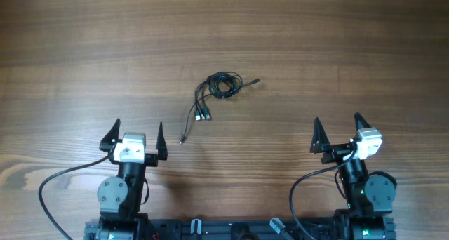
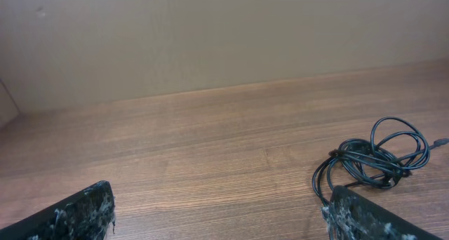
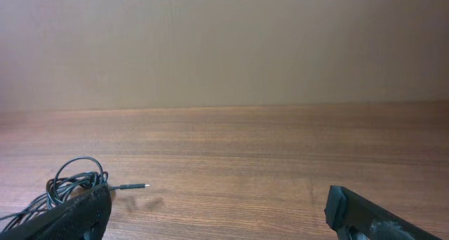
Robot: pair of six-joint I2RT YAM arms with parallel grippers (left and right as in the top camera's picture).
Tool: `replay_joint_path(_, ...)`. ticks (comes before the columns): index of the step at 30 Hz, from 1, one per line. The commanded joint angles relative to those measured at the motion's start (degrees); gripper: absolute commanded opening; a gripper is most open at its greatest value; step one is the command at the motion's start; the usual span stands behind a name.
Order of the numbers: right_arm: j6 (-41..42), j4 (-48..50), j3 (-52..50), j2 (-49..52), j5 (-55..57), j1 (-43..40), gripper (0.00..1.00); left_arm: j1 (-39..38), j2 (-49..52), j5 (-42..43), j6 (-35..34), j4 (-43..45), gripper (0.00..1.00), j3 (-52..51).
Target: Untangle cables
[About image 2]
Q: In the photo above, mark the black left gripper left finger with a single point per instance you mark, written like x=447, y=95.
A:
x=87, y=214

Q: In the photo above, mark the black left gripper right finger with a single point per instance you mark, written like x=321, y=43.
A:
x=350, y=216

